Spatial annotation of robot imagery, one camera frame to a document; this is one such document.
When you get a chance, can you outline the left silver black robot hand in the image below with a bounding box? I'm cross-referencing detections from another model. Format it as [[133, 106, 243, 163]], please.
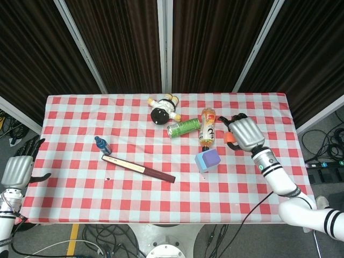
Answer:
[[1, 135, 52, 189]]

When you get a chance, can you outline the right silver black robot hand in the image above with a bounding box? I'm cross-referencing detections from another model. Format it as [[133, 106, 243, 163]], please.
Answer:
[[217, 112, 266, 152]]

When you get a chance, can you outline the medium purple cube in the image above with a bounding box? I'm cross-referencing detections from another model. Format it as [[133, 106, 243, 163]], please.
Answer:
[[203, 149, 221, 168]]

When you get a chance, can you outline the orange drink bottle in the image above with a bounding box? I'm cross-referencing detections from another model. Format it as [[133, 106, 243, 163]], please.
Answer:
[[198, 107, 217, 151]]

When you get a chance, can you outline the large light blue cube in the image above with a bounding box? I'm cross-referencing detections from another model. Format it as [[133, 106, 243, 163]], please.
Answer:
[[194, 152, 219, 173]]

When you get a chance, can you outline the green drink can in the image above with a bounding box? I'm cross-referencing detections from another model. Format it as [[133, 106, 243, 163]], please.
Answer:
[[166, 118, 202, 139]]

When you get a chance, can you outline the black power strip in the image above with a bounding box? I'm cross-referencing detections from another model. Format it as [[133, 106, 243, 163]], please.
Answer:
[[305, 160, 344, 170]]

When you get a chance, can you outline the black white doll figure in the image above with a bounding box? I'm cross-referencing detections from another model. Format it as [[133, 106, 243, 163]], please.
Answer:
[[147, 93, 181, 125]]

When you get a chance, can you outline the small blue bottle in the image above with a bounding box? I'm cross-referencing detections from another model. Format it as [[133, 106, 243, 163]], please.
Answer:
[[94, 135, 112, 155]]

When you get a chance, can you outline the black foot pedal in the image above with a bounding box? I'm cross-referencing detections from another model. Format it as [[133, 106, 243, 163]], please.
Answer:
[[307, 171, 344, 185]]

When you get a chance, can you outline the dark brown curtain panel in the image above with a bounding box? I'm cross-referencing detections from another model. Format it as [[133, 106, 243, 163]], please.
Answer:
[[0, 0, 101, 126], [66, 0, 162, 94], [171, 0, 275, 94], [238, 0, 344, 126]]

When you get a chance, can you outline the white pink sneaker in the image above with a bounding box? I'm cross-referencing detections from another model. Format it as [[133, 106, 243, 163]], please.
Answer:
[[316, 195, 330, 210]]

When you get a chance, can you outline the black trouser leg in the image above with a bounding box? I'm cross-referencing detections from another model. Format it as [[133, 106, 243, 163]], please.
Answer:
[[327, 192, 344, 212]]

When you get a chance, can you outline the dark red folded fan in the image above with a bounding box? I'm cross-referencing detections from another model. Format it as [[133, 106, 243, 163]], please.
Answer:
[[101, 154, 176, 184]]

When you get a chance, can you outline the red white checkered tablecloth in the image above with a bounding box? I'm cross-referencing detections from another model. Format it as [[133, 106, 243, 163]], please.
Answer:
[[15, 92, 316, 224]]

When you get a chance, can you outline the black floor cable bundle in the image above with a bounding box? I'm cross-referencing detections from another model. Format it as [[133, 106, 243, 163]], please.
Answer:
[[80, 224, 147, 258], [0, 109, 30, 147], [300, 110, 344, 162]]

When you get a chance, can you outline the white metal partition frame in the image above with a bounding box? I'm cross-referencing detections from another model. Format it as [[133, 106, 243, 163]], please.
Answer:
[[53, 0, 108, 94], [157, 0, 173, 94], [295, 94, 344, 135], [232, 0, 286, 93], [0, 96, 43, 134]]

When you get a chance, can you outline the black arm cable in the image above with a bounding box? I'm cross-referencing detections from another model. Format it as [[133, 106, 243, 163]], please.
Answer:
[[212, 191, 274, 258]]

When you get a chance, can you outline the white floor cable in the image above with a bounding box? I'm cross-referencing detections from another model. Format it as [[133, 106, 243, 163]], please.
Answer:
[[26, 240, 104, 258]]

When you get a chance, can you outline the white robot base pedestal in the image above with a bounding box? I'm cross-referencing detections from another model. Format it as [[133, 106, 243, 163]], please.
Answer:
[[126, 224, 205, 258]]

